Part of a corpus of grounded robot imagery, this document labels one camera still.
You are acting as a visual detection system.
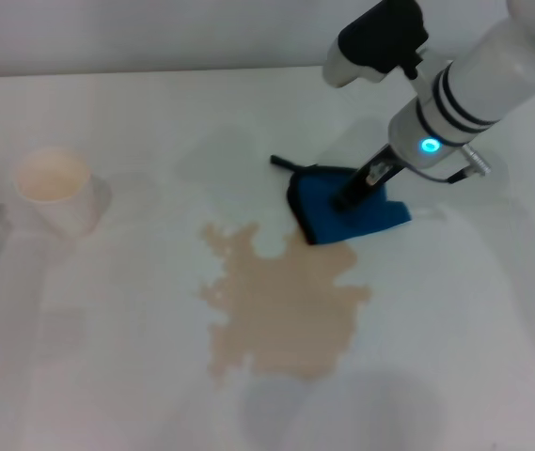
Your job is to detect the black and white right wrist camera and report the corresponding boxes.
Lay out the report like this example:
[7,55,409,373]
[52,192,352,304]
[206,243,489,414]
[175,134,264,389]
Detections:
[322,0,431,89]

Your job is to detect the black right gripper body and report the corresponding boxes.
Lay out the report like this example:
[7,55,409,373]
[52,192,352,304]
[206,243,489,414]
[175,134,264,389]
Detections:
[354,143,408,193]

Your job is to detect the brown water stain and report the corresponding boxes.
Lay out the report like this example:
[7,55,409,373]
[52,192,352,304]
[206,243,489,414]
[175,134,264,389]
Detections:
[198,223,372,382]

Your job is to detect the white paper cup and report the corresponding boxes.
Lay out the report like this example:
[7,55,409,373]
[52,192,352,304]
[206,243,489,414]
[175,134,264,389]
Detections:
[12,146,101,236]

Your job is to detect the right wrist cable with connector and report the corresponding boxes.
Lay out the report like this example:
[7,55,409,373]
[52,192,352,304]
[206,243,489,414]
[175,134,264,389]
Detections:
[417,144,493,185]

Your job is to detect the blue rag with black trim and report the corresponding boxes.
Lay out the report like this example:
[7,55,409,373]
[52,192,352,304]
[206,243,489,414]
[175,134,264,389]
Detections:
[270,154,413,246]

